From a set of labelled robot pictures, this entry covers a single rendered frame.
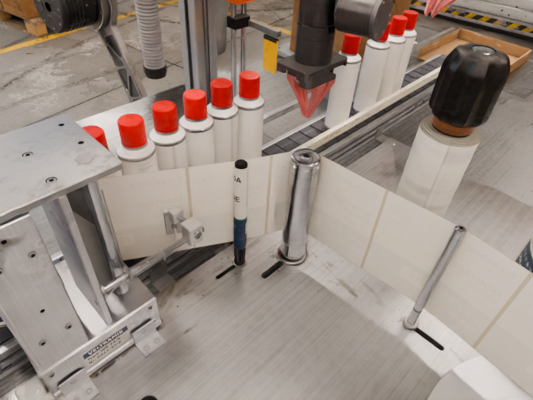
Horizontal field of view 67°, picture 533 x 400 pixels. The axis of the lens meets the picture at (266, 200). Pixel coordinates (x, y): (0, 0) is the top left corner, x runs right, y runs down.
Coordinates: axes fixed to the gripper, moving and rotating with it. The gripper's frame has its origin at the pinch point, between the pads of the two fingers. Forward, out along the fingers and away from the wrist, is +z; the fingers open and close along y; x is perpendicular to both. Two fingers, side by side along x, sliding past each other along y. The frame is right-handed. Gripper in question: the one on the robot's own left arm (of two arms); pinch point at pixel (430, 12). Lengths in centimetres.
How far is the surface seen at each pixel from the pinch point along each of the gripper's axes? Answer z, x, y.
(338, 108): 30.8, -15.2, -0.3
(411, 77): 9.8, 18.6, -3.7
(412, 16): 4.6, -6.3, -0.3
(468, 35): -24, 62, -11
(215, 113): 44, -47, -1
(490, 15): -167, 339, -98
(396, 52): 13.3, -6.7, 0.8
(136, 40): 28, 121, -282
